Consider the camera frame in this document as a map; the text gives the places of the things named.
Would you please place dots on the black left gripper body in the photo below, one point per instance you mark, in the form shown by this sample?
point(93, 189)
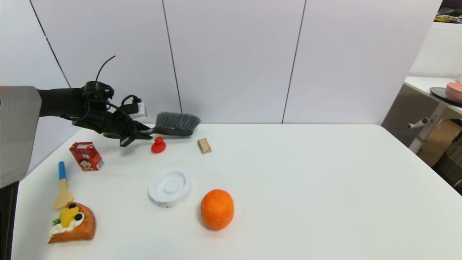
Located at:
point(104, 124)

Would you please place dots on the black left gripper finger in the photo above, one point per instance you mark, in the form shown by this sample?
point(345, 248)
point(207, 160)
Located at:
point(128, 140)
point(142, 127)

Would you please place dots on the red toy duck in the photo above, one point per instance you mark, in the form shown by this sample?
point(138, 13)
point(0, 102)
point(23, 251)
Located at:
point(158, 146)

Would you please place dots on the red milk carton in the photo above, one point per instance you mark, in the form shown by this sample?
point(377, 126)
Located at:
point(86, 157)

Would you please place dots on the white round plastic container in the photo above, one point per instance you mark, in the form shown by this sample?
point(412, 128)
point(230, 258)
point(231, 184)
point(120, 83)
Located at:
point(169, 187)

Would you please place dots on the small wooden block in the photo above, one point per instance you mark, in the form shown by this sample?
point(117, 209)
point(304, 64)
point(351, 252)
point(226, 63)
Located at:
point(204, 146)

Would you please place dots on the toy waffle slice with fruit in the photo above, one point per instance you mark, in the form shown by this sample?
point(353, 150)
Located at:
point(81, 229)

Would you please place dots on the orange fruit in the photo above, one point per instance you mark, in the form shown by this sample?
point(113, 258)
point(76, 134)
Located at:
point(217, 209)

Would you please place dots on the grey perforated desk panel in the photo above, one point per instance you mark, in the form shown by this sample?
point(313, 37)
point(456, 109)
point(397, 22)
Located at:
point(404, 112)

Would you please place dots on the white side desk top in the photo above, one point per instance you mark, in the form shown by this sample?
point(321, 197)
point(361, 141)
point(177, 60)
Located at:
point(422, 85)

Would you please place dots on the white desk leg with crank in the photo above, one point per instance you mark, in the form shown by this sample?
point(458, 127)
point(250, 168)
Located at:
point(429, 130)

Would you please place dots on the black plate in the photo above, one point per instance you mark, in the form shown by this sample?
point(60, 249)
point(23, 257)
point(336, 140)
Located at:
point(437, 92)

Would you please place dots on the brown cardboard box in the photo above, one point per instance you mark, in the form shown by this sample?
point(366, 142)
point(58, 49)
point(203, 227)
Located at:
point(442, 141)

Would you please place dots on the white perforated screen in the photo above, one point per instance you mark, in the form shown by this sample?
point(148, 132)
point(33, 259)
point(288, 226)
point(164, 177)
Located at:
point(436, 50)

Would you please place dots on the stack of pink plates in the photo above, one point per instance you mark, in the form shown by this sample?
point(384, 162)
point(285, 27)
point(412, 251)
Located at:
point(454, 92)

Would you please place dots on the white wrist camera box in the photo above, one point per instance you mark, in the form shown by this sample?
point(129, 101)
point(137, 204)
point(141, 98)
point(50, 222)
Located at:
point(139, 110)

